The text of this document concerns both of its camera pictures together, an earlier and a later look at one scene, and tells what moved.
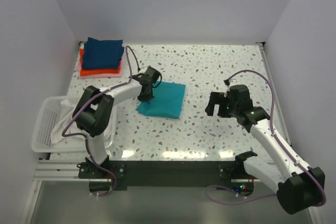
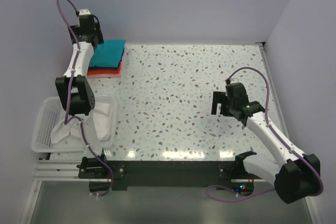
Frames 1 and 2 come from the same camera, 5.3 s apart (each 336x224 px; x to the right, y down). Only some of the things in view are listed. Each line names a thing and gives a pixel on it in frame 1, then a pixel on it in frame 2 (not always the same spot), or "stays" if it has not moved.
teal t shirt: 168,100 to 108,54
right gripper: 217,98 stays
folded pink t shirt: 111,75 stays
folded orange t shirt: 84,71 stays
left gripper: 146,97 to 98,32
